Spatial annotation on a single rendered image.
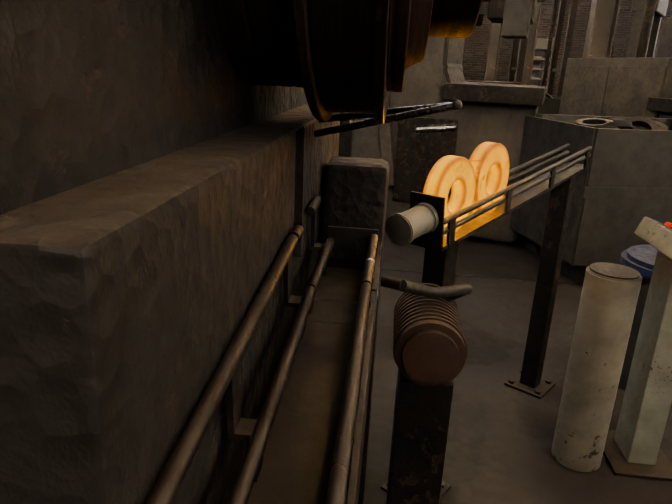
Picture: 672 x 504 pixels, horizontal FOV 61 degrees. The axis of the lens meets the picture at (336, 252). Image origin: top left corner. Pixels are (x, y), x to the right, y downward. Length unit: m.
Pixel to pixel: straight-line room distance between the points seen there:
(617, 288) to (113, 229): 1.27
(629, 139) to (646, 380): 1.45
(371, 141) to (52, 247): 3.25
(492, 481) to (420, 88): 2.34
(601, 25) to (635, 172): 6.84
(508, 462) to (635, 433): 0.32
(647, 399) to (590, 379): 0.18
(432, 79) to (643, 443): 2.26
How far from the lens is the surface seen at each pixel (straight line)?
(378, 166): 0.88
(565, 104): 5.32
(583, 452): 1.61
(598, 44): 9.60
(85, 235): 0.24
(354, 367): 0.48
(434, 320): 1.00
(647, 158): 2.90
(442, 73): 3.34
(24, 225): 0.26
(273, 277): 0.52
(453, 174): 1.13
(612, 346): 1.48
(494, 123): 3.31
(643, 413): 1.65
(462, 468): 1.55
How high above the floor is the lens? 0.94
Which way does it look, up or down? 18 degrees down
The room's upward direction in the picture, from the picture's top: 3 degrees clockwise
